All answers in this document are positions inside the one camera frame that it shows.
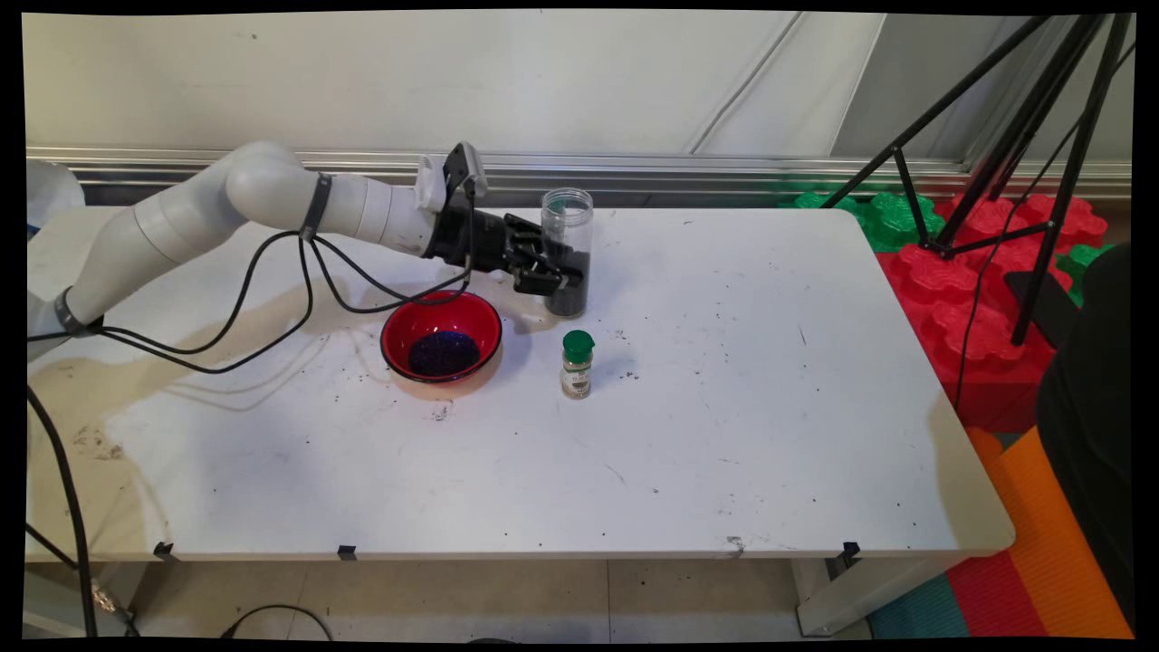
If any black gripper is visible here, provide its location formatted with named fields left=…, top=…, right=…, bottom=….
left=424, top=201, right=586, bottom=299

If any clear jar with black seeds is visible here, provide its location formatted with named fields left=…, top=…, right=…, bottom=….
left=541, top=187, right=595, bottom=319

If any black seeds pile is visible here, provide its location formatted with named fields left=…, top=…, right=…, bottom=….
left=407, top=331, right=483, bottom=379

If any red bowl with black rim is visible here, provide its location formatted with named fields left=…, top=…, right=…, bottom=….
left=380, top=289, right=505, bottom=388

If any large green foam block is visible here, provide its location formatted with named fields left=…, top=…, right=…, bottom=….
left=779, top=190, right=947, bottom=254

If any red foam block stack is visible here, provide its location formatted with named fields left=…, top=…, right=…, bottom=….
left=874, top=192, right=1110, bottom=434

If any white table leg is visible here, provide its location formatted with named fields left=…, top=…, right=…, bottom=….
left=795, top=554, right=952, bottom=637
left=23, top=561, right=150, bottom=637

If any teal foam mat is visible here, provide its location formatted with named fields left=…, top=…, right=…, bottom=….
left=867, top=572, right=972, bottom=640

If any black tripod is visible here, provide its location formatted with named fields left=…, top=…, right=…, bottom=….
left=819, top=14, right=1135, bottom=347

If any small green foam block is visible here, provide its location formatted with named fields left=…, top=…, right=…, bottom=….
left=1055, top=243, right=1116, bottom=309

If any red foam mat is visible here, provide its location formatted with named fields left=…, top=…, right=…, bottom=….
left=946, top=548, right=1051, bottom=639

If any dark figure in black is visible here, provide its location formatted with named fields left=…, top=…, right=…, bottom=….
left=1003, top=243, right=1135, bottom=626

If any orange foam mat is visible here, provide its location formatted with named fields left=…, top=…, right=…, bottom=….
left=964, top=424, right=1133, bottom=639

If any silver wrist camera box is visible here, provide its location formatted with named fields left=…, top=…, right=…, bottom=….
left=415, top=142, right=488, bottom=214

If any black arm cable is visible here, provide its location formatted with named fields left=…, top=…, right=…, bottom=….
left=27, top=177, right=476, bottom=374

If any aluminium rail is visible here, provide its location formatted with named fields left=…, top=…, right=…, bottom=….
left=27, top=145, right=1133, bottom=207

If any black floor cable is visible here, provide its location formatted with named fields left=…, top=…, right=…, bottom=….
left=220, top=605, right=331, bottom=640

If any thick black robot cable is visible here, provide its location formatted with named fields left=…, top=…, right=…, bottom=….
left=25, top=388, right=101, bottom=639

